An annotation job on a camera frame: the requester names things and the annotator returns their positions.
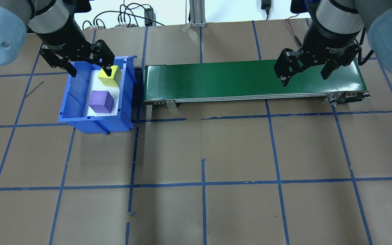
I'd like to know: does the white desk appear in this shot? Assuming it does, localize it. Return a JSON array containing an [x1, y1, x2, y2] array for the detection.
[[75, 0, 314, 27]]

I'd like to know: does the yellow foam block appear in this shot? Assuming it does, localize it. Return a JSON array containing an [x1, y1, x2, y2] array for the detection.
[[98, 65, 123, 88]]

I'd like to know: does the white foam pad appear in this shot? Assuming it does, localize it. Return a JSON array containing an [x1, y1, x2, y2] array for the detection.
[[82, 67, 122, 118]]

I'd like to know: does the black desk cable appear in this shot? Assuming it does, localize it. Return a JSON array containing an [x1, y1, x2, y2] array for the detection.
[[93, 10, 166, 27]]

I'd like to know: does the black power adapter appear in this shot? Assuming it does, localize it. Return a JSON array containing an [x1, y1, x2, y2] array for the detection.
[[144, 7, 156, 27], [261, 0, 272, 20]]

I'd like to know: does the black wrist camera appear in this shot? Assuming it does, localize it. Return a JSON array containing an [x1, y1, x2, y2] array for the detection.
[[69, 0, 93, 15], [290, 0, 320, 15]]

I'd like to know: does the green conveyor belt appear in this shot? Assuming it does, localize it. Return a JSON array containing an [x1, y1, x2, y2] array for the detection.
[[143, 59, 371, 110]]

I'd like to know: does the purple foam block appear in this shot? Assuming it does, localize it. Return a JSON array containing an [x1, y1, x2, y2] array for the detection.
[[88, 90, 115, 114]]

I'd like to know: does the thin red wire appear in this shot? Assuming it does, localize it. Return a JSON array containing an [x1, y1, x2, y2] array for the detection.
[[286, 18, 303, 47]]

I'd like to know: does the aluminium camera post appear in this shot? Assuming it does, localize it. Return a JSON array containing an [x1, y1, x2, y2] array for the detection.
[[189, 0, 207, 28]]

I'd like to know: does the blue plastic storage bin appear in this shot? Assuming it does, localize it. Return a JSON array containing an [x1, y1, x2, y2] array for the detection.
[[58, 54, 138, 135]]

